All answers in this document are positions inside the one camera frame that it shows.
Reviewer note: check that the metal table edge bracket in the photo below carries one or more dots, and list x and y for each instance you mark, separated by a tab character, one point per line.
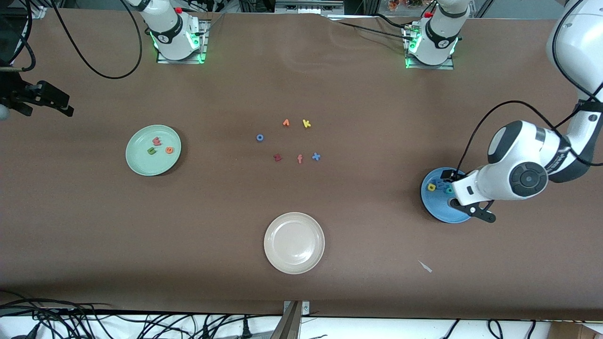
292	322

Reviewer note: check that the blue foam letter E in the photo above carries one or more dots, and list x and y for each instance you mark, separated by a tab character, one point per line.
441	184

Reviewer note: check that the black power plug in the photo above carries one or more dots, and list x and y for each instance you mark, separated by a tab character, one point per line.
245	328

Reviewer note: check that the beige plate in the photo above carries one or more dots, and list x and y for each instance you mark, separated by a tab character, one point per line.
294	243

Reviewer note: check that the aluminium frame profile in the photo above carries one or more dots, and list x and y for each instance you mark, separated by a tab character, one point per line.
21	35

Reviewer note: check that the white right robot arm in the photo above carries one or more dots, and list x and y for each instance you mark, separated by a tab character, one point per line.
169	28

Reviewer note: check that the cardboard box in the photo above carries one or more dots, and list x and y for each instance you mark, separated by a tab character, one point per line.
574	332

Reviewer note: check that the grey metal box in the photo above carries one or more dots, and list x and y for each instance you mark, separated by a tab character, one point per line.
308	7

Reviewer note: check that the blue plate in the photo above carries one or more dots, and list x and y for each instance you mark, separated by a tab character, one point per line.
435	205

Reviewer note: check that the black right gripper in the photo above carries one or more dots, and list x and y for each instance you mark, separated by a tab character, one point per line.
16	94

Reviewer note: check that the table cover sheet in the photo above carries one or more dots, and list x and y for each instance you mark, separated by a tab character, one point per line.
301	84

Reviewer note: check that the small white paper scrap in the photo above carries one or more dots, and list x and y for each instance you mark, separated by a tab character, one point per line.
425	266

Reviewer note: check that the pale green plate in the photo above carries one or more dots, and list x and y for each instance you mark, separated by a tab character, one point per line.
153	162

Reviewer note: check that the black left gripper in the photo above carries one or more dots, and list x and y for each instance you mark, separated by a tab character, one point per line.
448	180

